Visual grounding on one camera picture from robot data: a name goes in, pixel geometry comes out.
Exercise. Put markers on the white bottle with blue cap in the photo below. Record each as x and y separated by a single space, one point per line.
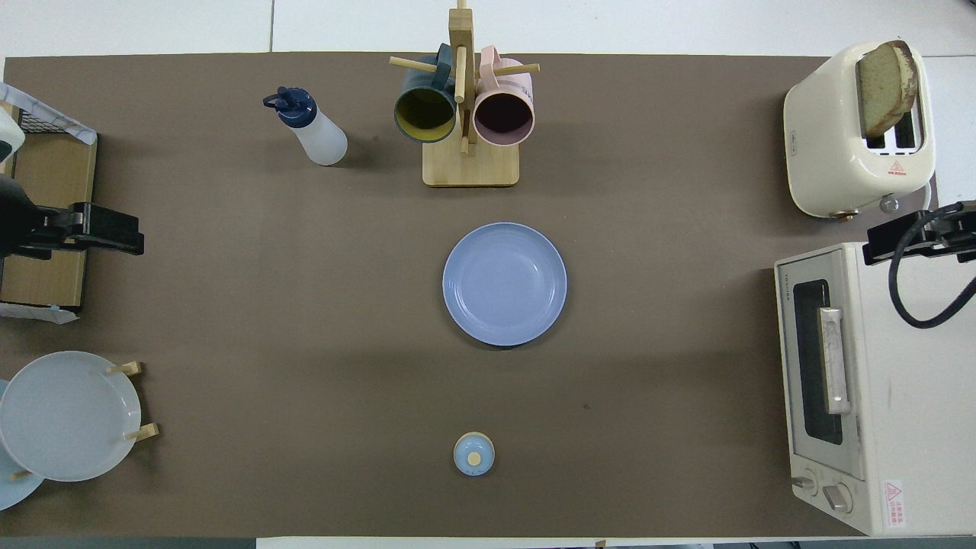
324 141

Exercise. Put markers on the white paper sheet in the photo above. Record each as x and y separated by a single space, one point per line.
30 311

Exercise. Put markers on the light blue plate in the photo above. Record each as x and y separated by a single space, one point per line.
11 496

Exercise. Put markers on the white toaster oven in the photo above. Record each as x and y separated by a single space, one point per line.
915 412

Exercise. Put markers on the blue round plate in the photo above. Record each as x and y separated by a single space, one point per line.
505 284

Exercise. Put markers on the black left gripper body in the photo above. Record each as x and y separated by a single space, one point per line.
15 217

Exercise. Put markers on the pink mug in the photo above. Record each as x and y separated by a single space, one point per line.
503 118

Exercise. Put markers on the bread slice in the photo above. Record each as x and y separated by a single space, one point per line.
883 84

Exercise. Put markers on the wooden shelf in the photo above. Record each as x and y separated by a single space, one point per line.
49 183

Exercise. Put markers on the cream toaster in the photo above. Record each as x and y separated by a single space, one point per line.
827 145

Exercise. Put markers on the wooden plate rack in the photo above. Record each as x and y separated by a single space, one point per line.
141 432

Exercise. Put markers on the dark teal mug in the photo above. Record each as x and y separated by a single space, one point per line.
424 114

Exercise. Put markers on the small blue dome with knob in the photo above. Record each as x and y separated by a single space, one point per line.
473 454

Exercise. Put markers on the pale grey plate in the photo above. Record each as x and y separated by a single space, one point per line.
65 415

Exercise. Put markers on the white grid patterned cloth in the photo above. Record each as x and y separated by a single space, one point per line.
72 130

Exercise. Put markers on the brown table mat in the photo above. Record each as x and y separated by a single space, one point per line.
229 305

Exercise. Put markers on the wooden mug tree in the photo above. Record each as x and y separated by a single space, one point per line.
470 166

